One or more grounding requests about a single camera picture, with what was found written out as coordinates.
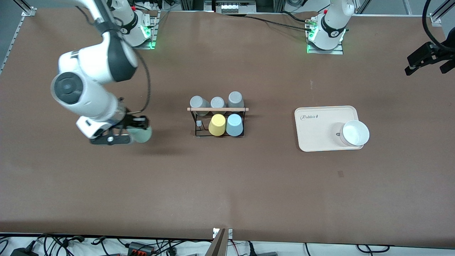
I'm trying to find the mint green plastic cup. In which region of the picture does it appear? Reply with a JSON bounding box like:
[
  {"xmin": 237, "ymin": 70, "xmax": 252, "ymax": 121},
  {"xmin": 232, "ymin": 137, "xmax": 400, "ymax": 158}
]
[{"xmin": 128, "ymin": 125, "xmax": 153, "ymax": 144}]

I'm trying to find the light blue plastic cup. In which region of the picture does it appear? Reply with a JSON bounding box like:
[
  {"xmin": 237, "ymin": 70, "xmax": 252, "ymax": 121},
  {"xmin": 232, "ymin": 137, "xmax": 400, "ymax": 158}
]
[{"xmin": 226, "ymin": 114, "xmax": 244, "ymax": 137}]

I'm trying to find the grey plastic cup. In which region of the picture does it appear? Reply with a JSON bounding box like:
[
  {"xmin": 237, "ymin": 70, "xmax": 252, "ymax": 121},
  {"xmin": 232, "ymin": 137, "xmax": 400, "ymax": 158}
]
[
  {"xmin": 210, "ymin": 97, "xmax": 226, "ymax": 115},
  {"xmin": 190, "ymin": 96, "xmax": 210, "ymax": 116},
  {"xmin": 227, "ymin": 91, "xmax": 245, "ymax": 113}
]

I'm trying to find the yellow plastic cup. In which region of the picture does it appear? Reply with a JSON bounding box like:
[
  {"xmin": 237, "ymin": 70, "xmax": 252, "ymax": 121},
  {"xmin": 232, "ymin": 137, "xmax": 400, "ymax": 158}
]
[{"xmin": 208, "ymin": 114, "xmax": 227, "ymax": 136}]

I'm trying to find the white bowl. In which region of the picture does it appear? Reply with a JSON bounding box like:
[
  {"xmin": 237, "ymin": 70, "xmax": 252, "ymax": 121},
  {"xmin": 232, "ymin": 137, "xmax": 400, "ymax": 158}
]
[{"xmin": 340, "ymin": 120, "xmax": 370, "ymax": 147}]

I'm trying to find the black orange connector block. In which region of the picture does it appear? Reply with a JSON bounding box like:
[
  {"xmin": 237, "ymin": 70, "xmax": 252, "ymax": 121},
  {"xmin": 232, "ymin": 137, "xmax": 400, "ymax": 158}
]
[{"xmin": 128, "ymin": 242, "xmax": 155, "ymax": 255}]

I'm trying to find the beige plastic tray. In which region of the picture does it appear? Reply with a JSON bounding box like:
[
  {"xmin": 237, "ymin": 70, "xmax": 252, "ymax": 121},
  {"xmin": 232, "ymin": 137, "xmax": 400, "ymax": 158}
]
[{"xmin": 294, "ymin": 106, "xmax": 364, "ymax": 152}]

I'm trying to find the black power adapter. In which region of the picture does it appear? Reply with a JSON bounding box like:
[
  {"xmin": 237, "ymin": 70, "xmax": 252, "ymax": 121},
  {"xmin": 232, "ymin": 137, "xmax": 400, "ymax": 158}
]
[{"xmin": 10, "ymin": 247, "xmax": 39, "ymax": 256}]

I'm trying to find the white power strip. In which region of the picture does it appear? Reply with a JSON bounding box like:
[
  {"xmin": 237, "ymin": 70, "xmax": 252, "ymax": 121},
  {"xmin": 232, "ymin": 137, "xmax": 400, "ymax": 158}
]
[{"xmin": 216, "ymin": 0, "xmax": 257, "ymax": 14}]

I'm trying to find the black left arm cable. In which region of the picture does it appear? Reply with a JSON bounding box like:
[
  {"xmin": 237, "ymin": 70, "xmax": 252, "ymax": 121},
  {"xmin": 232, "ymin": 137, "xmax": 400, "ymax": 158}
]
[{"xmin": 422, "ymin": 0, "xmax": 449, "ymax": 47}]

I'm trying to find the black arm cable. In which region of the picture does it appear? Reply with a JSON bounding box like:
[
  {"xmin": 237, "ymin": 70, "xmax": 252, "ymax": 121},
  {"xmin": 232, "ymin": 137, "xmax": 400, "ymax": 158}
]
[
  {"xmin": 422, "ymin": 0, "xmax": 449, "ymax": 47},
  {"xmin": 121, "ymin": 50, "xmax": 151, "ymax": 115}
]

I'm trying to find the aluminium frame rail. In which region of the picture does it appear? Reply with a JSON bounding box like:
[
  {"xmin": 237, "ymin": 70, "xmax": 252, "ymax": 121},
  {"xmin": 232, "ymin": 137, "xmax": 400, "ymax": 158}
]
[
  {"xmin": 429, "ymin": 0, "xmax": 455, "ymax": 27},
  {"xmin": 0, "ymin": 0, "xmax": 37, "ymax": 74}
]

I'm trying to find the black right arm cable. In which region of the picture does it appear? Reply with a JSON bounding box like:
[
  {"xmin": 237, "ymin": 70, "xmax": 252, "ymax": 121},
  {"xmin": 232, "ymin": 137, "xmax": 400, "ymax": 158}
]
[{"xmin": 121, "ymin": 50, "xmax": 151, "ymax": 115}]

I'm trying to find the black wire cup rack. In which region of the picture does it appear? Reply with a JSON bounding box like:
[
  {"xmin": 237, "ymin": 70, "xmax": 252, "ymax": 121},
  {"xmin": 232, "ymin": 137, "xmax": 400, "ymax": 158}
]
[{"xmin": 187, "ymin": 107, "xmax": 249, "ymax": 138}]

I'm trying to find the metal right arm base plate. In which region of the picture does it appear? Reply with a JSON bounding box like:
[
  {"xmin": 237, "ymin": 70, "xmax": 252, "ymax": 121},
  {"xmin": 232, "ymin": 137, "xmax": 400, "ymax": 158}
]
[{"xmin": 133, "ymin": 11, "xmax": 159, "ymax": 50}]

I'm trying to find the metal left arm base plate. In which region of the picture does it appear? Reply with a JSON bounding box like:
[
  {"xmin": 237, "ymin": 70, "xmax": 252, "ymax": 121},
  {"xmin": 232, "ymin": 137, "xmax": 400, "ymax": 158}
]
[{"xmin": 306, "ymin": 16, "xmax": 344, "ymax": 55}]

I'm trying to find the black table cable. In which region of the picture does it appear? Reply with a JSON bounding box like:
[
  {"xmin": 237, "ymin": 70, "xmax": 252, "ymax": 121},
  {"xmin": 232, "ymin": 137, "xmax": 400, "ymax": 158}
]
[
  {"xmin": 280, "ymin": 11, "xmax": 310, "ymax": 23},
  {"xmin": 245, "ymin": 14, "xmax": 313, "ymax": 32}
]

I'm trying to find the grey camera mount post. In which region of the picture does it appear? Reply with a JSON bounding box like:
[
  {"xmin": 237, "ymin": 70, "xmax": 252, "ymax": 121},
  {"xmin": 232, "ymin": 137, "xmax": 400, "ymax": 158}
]
[{"xmin": 204, "ymin": 228, "xmax": 228, "ymax": 256}]

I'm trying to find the black floor cable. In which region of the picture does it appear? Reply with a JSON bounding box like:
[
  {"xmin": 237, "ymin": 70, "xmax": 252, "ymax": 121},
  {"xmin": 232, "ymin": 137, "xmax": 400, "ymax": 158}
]
[{"xmin": 357, "ymin": 244, "xmax": 390, "ymax": 254}]

